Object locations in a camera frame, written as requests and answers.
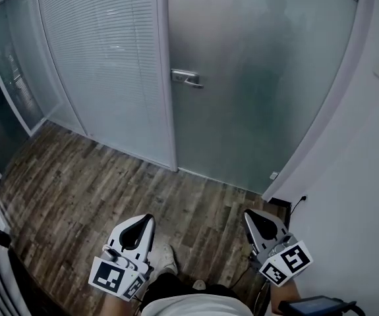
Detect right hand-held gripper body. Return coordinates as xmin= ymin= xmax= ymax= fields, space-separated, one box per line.
xmin=258 ymin=232 xmax=314 ymax=288

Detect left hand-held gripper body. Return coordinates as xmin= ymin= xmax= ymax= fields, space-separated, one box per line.
xmin=88 ymin=242 xmax=150 ymax=301

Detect frosted glass door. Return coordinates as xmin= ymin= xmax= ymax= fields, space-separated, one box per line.
xmin=167 ymin=0 xmax=362 ymax=194

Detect person's right forearm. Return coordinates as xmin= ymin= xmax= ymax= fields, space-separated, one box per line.
xmin=269 ymin=277 xmax=305 ymax=316

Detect person's left forearm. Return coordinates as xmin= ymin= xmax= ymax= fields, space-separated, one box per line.
xmin=105 ymin=293 xmax=144 ymax=316

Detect person's white left shoe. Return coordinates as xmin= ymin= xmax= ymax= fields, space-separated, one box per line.
xmin=157 ymin=243 xmax=179 ymax=275

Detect black tablet device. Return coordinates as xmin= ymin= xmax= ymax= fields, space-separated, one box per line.
xmin=277 ymin=295 xmax=359 ymax=316

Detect person's black shorts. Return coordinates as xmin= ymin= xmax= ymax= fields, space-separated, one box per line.
xmin=141 ymin=270 xmax=243 ymax=312

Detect person's white shirt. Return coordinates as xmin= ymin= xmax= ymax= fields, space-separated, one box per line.
xmin=141 ymin=293 xmax=253 ymax=316

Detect glass partition with white blinds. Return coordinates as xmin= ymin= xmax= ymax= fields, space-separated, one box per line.
xmin=36 ymin=0 xmax=178 ymax=172

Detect narrow glass partition panel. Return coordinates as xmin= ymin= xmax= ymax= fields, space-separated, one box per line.
xmin=0 ymin=0 xmax=62 ymax=135

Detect black power cable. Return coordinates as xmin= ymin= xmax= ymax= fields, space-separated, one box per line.
xmin=289 ymin=196 xmax=305 ymax=217

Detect white door frame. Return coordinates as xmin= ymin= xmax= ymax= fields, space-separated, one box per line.
xmin=260 ymin=0 xmax=376 ymax=203

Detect metal door lever handle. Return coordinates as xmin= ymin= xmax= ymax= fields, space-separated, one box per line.
xmin=170 ymin=68 xmax=205 ymax=90

